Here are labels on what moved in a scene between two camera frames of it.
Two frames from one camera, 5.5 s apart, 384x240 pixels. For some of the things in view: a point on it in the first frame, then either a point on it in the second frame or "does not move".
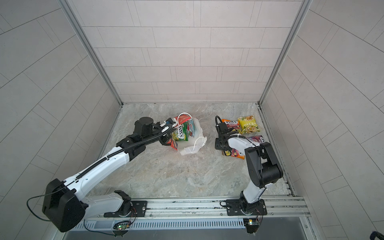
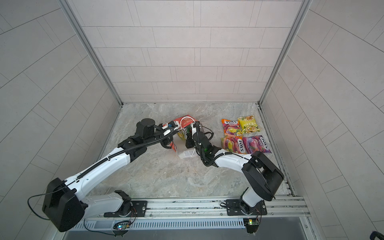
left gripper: [166, 139] does not move
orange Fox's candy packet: [231, 124] does not move
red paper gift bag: [187, 138] does not move
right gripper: [217, 146] -> [190, 138]
